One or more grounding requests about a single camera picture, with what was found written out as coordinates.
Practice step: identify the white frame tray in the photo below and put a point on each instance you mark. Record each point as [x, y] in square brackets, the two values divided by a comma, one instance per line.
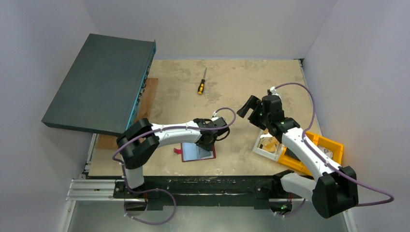
[272, 156]

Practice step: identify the wooden board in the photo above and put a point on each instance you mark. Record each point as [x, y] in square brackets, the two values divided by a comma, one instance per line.
[144, 111]

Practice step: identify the yellow plastic bin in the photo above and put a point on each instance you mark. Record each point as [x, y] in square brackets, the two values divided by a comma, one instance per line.
[292, 161]

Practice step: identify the aluminium rail frame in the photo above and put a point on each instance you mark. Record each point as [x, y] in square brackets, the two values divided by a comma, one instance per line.
[93, 189]

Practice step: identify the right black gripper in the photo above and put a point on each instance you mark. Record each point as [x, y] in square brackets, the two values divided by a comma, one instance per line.
[253, 112]

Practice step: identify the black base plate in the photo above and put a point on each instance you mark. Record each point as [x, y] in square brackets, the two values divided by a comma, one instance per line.
[280, 207]

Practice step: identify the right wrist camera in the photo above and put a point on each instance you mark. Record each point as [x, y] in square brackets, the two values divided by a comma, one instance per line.
[273, 91]

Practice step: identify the dark grey network switch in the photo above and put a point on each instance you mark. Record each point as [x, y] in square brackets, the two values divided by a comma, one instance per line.
[102, 89]

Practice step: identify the red card holder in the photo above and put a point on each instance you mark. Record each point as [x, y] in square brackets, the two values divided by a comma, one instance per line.
[192, 152]

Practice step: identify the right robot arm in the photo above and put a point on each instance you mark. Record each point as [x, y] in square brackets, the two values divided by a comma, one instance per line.
[332, 189]

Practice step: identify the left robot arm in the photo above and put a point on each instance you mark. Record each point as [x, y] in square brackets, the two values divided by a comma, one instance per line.
[137, 144]

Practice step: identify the yellow black screwdriver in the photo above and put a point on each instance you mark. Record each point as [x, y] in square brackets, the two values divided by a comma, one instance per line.
[201, 86]

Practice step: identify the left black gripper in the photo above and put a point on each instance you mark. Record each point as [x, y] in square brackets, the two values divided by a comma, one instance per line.
[209, 146]

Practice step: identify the gold card with stripe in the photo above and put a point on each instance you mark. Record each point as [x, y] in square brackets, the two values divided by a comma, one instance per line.
[269, 144]

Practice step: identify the white VIP credit card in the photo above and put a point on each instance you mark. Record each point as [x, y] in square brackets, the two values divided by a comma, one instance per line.
[326, 151]

